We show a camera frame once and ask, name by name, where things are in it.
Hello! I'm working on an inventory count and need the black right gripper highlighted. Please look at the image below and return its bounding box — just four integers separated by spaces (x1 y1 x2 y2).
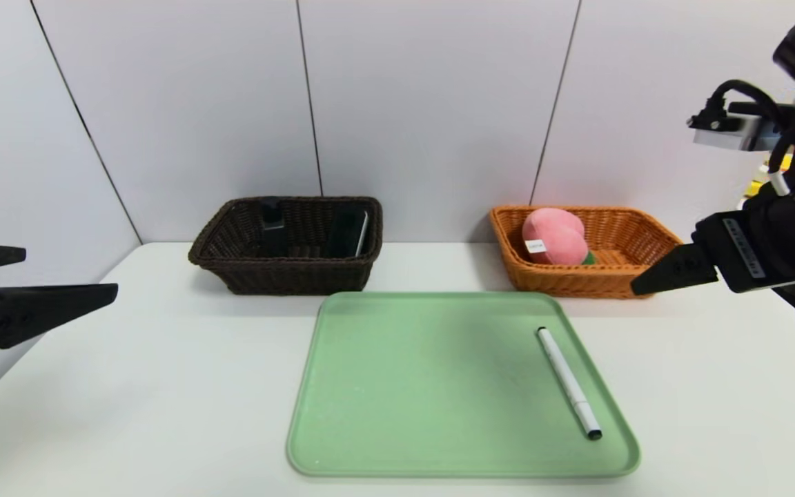
630 183 795 296

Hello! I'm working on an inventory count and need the pink plush peach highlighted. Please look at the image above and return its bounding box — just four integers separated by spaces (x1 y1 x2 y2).
522 207 596 266

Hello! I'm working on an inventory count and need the dark green pump bottle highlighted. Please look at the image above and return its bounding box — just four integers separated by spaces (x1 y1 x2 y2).
259 197 288 257

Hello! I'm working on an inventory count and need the orange wicker basket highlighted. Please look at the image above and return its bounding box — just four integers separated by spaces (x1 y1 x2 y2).
489 204 707 300

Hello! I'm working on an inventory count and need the dark brown wicker basket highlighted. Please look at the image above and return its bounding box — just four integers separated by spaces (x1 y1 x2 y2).
187 196 383 296

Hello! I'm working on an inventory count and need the white marker pen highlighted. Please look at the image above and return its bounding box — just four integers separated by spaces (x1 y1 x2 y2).
536 327 603 442

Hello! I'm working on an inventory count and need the light green plastic tray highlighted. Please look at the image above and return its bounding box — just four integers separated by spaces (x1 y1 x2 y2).
285 291 641 479

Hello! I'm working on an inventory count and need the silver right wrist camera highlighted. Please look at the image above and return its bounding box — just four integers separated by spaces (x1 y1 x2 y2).
689 102 785 154

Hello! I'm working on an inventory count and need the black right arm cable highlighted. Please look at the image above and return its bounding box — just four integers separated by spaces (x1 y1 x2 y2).
711 79 795 197

